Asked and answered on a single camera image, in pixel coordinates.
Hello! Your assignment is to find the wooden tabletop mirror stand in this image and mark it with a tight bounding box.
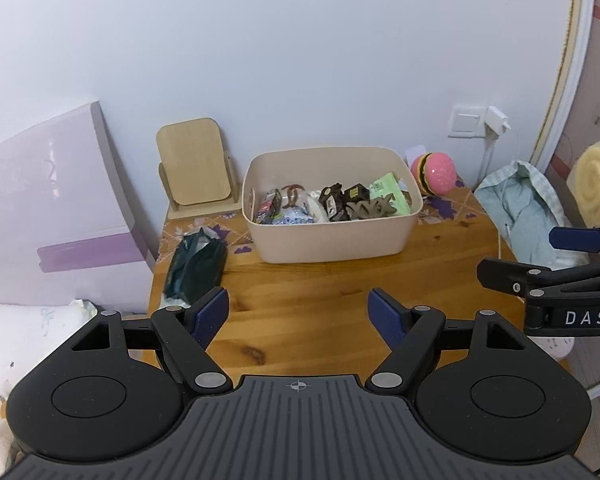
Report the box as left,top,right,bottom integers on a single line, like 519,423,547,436
156,117,243,221

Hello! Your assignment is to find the black red snack packet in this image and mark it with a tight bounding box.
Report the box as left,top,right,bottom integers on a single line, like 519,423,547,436
256,189,282,224

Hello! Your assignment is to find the white dotted container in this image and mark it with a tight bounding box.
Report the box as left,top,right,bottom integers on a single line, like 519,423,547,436
532,335,575,361

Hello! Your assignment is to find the wooden desktop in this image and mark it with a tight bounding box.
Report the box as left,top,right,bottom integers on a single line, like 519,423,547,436
147,175,521,396

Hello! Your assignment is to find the beige plastic storage bin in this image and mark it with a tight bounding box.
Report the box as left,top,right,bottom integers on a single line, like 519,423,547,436
241,146,423,264

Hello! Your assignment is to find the light green snack packet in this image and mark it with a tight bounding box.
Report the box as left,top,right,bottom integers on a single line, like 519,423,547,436
367,172,412,216

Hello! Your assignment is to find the dark green packet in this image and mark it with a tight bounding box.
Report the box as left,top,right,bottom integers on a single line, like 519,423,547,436
162,227,228,306

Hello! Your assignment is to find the blue cartoon packet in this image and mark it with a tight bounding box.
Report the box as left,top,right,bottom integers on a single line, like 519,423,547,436
275,208,315,226

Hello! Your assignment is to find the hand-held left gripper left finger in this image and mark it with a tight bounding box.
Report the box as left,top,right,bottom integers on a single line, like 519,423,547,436
70,287,233,395

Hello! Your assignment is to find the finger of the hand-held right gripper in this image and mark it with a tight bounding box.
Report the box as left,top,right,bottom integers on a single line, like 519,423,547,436
476,257,600,303
549,222,600,254

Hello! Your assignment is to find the white wall switch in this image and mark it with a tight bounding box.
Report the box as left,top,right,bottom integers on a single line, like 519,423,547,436
447,105,488,139

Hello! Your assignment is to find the white bedding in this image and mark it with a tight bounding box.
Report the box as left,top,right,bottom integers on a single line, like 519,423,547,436
0,300,98,401

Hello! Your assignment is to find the pink burger toy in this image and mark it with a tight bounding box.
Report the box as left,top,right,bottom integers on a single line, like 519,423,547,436
411,152,458,197

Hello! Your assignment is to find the white charger plug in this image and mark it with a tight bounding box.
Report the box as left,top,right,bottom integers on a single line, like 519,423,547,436
484,106,513,138

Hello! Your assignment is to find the white packet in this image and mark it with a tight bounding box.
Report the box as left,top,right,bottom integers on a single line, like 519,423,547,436
307,197,331,223

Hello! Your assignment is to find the large brown hair claw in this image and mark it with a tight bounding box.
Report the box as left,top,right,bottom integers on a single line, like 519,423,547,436
346,199,398,222

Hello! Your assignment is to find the lilac headboard panel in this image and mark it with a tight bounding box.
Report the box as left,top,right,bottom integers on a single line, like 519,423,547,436
0,101,157,306

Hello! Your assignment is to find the light blue cloth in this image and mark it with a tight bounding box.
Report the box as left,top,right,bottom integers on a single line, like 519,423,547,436
474,160,588,268

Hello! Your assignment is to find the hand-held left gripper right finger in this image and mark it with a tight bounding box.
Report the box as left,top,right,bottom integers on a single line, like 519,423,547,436
365,287,531,395

